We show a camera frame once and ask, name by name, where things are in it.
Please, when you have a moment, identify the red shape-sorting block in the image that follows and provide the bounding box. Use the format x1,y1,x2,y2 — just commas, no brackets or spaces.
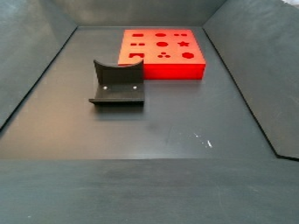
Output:
118,29,206,80

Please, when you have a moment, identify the black curved holder stand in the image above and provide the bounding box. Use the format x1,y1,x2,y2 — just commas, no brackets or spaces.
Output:
88,60,146,105

